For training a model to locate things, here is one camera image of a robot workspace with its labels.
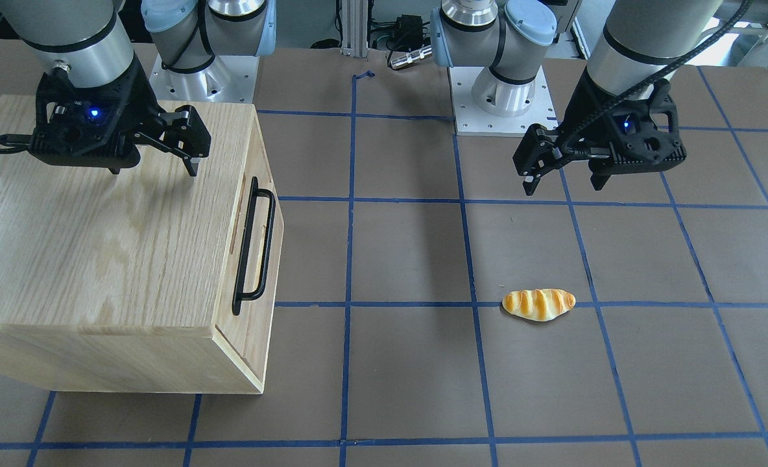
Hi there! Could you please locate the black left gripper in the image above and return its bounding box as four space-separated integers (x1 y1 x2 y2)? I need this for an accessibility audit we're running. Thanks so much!
512 71 687 196

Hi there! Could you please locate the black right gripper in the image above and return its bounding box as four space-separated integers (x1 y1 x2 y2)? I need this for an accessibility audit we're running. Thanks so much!
27 65 211 177

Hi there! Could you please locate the black metal drawer handle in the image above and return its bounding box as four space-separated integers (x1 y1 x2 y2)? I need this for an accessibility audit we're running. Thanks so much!
232 177 276 317

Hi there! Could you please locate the wooden drawer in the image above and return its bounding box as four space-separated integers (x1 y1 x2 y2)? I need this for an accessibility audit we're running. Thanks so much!
215 119 284 395

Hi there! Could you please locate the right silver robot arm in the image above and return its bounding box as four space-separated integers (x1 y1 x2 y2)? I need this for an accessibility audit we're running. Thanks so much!
0 1 276 177

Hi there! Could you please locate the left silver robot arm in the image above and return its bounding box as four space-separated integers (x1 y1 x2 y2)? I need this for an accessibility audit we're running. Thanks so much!
429 1 751 195

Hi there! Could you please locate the light wooden drawer cabinet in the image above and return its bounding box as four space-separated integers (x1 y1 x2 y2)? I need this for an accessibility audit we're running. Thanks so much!
0 102 259 394

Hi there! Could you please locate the toy bread roll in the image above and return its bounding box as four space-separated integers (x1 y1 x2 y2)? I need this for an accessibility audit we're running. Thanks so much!
501 289 577 322

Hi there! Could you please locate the black power adapter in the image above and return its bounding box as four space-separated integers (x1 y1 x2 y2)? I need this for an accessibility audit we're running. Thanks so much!
392 14 424 41

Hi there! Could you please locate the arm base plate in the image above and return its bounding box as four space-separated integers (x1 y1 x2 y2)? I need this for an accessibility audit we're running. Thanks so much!
449 66 558 137
149 56 260 104

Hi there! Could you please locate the silver cable connector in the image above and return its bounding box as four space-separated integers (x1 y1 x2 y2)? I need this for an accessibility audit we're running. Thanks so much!
387 45 433 71

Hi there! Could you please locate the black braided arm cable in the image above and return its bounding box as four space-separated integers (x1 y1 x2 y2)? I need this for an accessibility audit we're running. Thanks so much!
556 0 752 153

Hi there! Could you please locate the aluminium frame post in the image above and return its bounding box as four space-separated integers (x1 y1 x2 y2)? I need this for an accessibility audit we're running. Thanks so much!
337 0 371 59

